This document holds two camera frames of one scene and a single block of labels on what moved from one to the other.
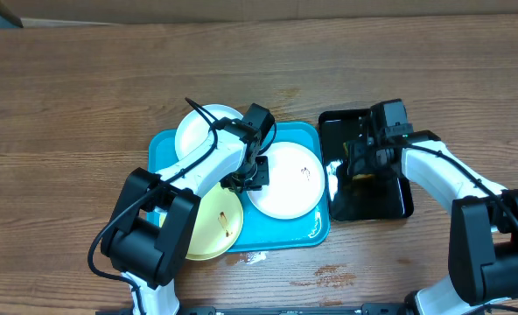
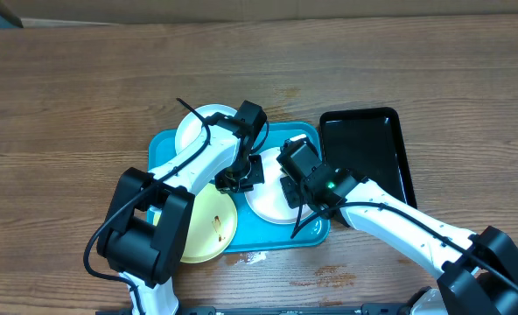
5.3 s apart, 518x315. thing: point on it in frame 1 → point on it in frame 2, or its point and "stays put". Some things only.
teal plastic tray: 261,231 stays put
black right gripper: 360,162 → 295,193
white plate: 192,128 stays put
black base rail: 242,310 stays put
